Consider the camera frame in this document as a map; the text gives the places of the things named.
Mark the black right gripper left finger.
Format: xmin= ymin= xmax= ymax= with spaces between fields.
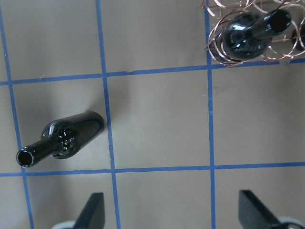
xmin=74 ymin=193 xmax=105 ymax=229

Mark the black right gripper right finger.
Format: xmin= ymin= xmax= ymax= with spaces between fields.
xmin=238 ymin=190 xmax=285 ymax=229

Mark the dark wine bottle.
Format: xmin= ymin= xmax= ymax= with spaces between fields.
xmin=16 ymin=111 xmax=105 ymax=167
xmin=222 ymin=9 xmax=291 ymax=61

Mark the dark wine bottle in basket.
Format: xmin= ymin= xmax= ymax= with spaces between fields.
xmin=222 ymin=9 xmax=291 ymax=61

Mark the copper wire wine basket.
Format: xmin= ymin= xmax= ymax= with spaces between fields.
xmin=201 ymin=0 xmax=305 ymax=66

